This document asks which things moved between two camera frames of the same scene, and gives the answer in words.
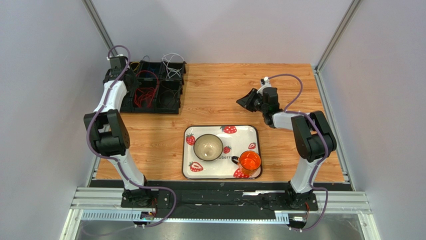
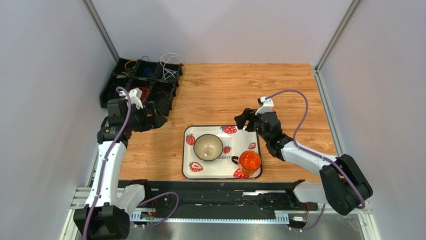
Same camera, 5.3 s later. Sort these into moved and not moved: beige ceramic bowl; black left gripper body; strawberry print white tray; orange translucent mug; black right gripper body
Moved: black right gripper body; black left gripper body
Not moved: orange translucent mug; beige ceramic bowl; strawberry print white tray
